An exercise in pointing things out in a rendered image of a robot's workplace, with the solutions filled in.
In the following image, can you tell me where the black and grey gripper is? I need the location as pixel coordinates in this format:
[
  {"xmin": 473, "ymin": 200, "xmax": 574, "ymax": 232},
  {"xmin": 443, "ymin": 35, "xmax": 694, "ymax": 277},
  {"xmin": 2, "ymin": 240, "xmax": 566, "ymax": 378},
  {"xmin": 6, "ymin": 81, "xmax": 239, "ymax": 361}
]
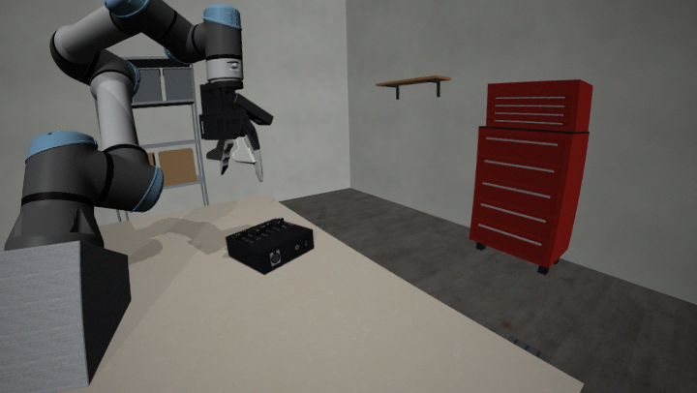
[{"xmin": 199, "ymin": 80, "xmax": 263, "ymax": 182}]

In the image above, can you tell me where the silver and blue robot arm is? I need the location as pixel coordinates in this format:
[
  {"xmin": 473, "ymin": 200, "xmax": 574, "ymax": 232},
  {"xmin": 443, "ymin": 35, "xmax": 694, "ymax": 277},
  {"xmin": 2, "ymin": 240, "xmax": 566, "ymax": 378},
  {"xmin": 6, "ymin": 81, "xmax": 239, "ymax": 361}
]
[{"xmin": 4, "ymin": 0, "xmax": 244, "ymax": 251}]

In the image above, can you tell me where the black lighting desk panel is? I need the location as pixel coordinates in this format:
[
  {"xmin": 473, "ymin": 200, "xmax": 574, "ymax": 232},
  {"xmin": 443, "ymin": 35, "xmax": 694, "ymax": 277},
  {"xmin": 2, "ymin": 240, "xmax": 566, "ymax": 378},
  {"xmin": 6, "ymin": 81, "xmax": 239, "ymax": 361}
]
[{"xmin": 226, "ymin": 218, "xmax": 314, "ymax": 275}]

